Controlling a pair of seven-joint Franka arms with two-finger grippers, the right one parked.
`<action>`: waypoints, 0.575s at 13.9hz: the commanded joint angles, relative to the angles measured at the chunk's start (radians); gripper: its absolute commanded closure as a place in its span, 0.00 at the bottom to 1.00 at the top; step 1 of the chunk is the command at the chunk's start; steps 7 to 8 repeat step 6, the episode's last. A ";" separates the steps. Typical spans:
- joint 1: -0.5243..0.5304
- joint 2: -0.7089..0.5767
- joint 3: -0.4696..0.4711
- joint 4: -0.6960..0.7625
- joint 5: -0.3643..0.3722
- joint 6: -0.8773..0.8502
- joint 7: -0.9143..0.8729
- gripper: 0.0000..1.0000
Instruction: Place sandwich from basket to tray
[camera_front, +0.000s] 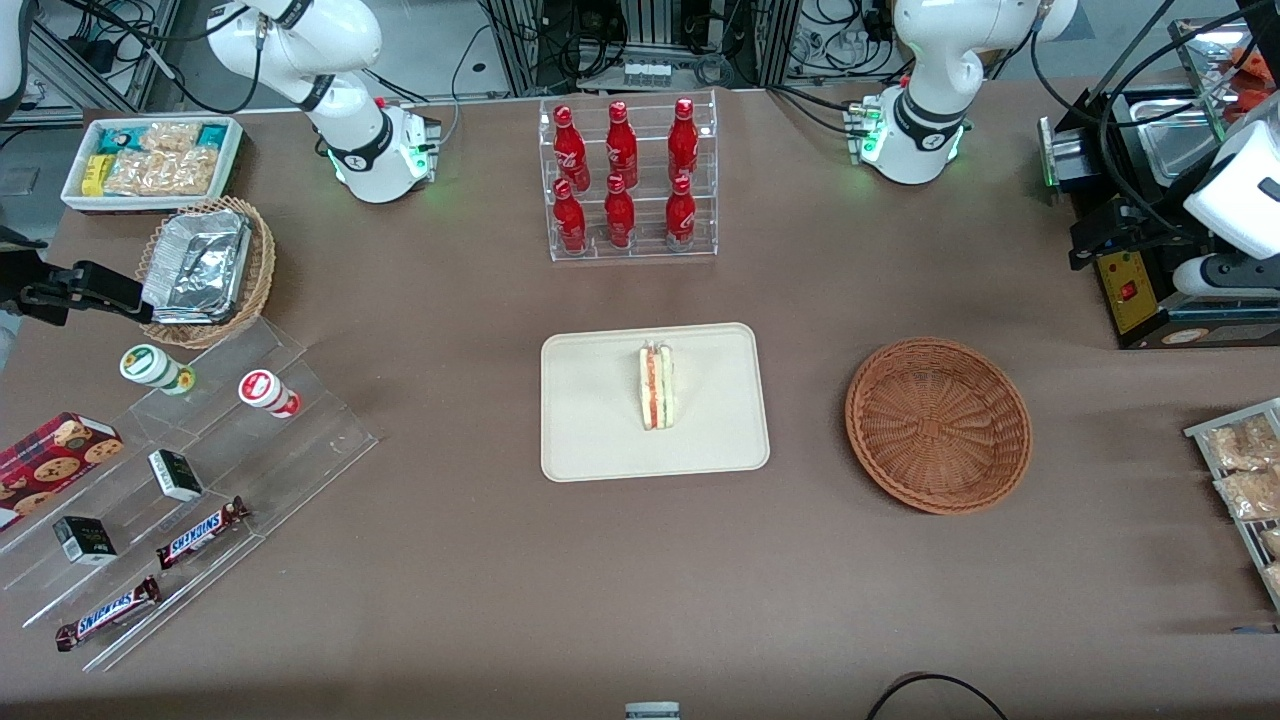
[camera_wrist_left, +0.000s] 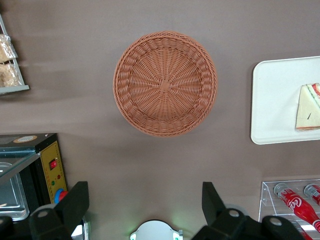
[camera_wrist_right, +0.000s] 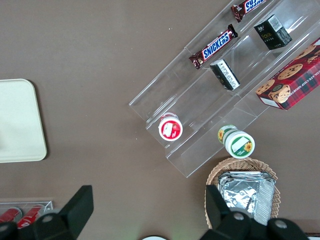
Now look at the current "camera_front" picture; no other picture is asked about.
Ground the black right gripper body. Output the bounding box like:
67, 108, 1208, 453
0, 260, 73, 325

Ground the triangle sandwich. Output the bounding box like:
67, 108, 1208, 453
638, 340, 676, 431

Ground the light wicker basket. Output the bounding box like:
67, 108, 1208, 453
135, 197, 276, 349

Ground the brown wicker basket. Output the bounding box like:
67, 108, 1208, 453
845, 337, 1032, 515

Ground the metal snack tray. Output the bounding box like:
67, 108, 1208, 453
1185, 398, 1280, 611

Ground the beige plastic tray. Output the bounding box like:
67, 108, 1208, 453
541, 322, 771, 483

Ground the black food warmer machine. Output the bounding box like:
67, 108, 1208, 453
1040, 15, 1280, 349

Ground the steel food pan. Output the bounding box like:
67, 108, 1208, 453
1138, 115, 1226, 183

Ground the green sunflower yogurt cup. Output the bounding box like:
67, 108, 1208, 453
120, 344, 196, 396

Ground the aluminium foil container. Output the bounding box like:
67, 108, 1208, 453
145, 295, 241, 327
142, 210, 253, 319

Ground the clear nut snack pack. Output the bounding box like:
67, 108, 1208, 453
170, 145, 223, 196
140, 122, 201, 153
105, 150, 181, 196

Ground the red tartan cookie box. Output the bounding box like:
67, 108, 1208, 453
0, 412, 124, 531

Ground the white snack bin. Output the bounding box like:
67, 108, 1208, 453
60, 117, 244, 214

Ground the red strawberry yogurt cup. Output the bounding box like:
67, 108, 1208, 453
238, 369, 301, 419

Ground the small black carton box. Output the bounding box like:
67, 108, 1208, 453
53, 516, 118, 566
148, 449, 204, 502

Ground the clear acrylic stepped stand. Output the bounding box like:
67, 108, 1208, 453
0, 318, 379, 673

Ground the Snickers chocolate bar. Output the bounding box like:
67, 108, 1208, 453
55, 576, 162, 652
156, 497, 251, 570

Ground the red cola bottle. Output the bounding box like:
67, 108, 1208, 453
553, 178, 588, 256
553, 104, 591, 191
605, 100, 639, 189
667, 97, 700, 186
603, 174, 637, 251
665, 175, 697, 251

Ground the clear acrylic bottle rack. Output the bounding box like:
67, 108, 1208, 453
538, 90, 718, 263

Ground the black floor cable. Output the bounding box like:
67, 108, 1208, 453
865, 672, 1011, 720

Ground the aluminium frame rack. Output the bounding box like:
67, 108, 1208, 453
485, 0, 801, 96

